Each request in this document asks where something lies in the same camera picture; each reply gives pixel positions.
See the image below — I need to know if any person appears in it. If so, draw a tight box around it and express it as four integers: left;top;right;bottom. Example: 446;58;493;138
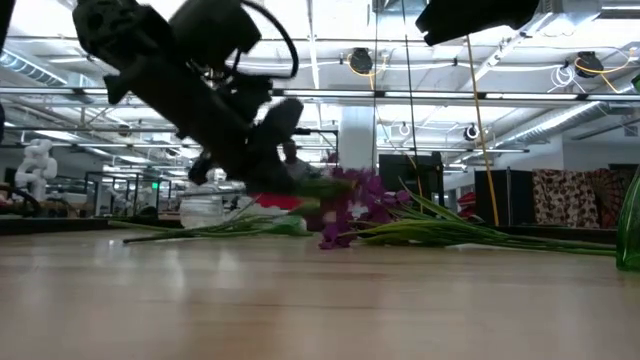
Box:
280;139;321;182

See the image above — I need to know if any silver ventilation duct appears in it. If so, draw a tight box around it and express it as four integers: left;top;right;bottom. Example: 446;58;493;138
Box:
0;49;96;90
494;99;621;149

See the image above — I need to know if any pale lilac flower bunch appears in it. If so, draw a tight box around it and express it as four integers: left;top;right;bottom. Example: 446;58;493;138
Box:
122;197;311;246

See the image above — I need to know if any clear glass vase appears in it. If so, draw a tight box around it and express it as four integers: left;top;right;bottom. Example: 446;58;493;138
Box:
178;182;225;230

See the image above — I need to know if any black monitor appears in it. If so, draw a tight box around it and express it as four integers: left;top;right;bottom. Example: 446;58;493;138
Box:
378;152;445;196

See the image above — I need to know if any long ceiling light rail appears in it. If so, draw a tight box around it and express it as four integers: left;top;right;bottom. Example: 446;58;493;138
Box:
0;85;640;104

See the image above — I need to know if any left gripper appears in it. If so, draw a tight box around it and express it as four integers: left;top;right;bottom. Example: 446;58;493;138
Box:
102;52;305;195

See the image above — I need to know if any patterned brown cloth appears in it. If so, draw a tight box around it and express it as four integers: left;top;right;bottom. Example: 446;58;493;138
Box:
532;168;640;230

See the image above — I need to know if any yellow hanging cable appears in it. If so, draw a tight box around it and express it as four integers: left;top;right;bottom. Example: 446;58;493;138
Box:
465;35;500;227

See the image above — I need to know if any black camera cable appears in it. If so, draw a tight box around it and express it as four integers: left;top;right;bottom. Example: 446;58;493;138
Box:
227;0;301;81

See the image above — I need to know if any black hanging cable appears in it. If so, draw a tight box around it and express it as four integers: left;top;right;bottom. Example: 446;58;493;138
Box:
401;0;425;212

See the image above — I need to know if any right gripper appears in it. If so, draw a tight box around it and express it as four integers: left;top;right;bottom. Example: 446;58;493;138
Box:
414;0;481;47

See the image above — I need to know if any red object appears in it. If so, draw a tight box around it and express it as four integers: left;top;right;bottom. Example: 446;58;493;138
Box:
457;192;477;220

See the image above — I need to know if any black cabinet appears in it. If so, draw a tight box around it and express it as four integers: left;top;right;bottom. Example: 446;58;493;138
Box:
473;169;534;227

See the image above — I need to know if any red box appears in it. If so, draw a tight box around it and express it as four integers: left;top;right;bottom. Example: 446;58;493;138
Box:
252;192;306;211

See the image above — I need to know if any green glass vase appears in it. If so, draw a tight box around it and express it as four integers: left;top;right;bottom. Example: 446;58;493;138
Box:
615;72;640;274

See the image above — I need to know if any black gantry frame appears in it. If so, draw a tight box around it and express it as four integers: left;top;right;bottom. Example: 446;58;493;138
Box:
292;127;340;221

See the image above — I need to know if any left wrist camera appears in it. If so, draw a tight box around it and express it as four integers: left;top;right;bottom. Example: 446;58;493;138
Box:
168;0;262;71

